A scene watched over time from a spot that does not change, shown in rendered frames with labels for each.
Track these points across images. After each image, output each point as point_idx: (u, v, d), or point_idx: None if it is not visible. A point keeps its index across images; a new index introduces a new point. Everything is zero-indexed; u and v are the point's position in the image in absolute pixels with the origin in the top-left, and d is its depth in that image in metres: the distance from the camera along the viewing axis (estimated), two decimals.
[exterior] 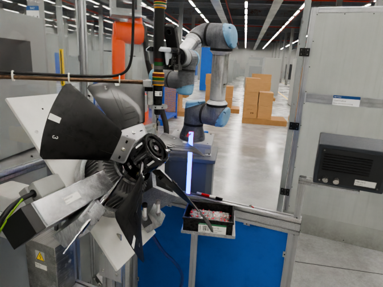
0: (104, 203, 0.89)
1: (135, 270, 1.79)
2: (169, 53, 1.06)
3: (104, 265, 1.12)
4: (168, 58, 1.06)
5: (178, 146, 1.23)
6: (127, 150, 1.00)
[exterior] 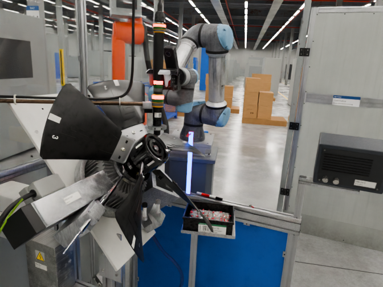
0: (104, 203, 0.89)
1: (135, 270, 1.79)
2: (168, 75, 1.08)
3: (104, 265, 1.12)
4: (167, 81, 1.08)
5: (178, 146, 1.23)
6: (127, 150, 1.00)
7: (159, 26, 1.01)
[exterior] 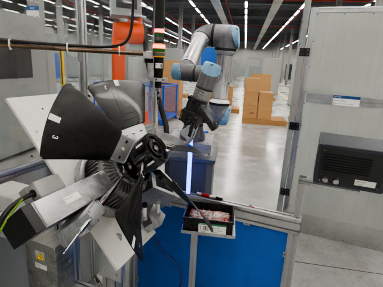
0: (104, 203, 0.89)
1: (135, 270, 1.79)
2: None
3: (104, 265, 1.12)
4: None
5: (178, 146, 1.23)
6: (127, 150, 1.00)
7: None
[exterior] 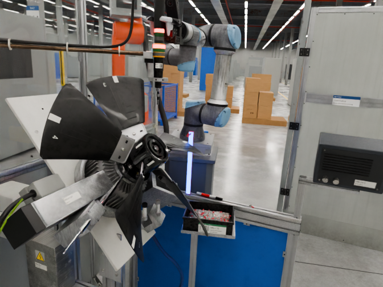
0: (104, 203, 0.89)
1: (135, 270, 1.79)
2: (170, 23, 1.04)
3: (104, 265, 1.12)
4: (169, 29, 1.04)
5: None
6: (136, 138, 1.08)
7: None
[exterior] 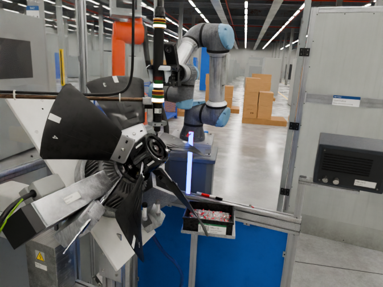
0: (104, 203, 0.89)
1: (135, 270, 1.79)
2: (168, 71, 1.08)
3: (104, 265, 1.12)
4: (167, 77, 1.08)
5: None
6: (136, 138, 1.08)
7: (159, 21, 1.01)
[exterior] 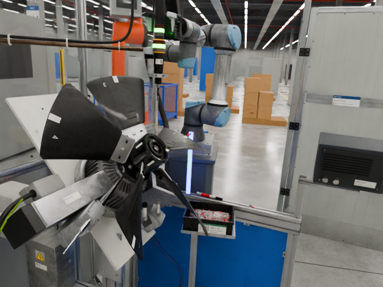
0: (104, 203, 0.89)
1: (135, 270, 1.79)
2: (174, 19, 1.03)
3: (104, 265, 1.12)
4: (173, 25, 1.03)
5: None
6: (136, 138, 1.08)
7: None
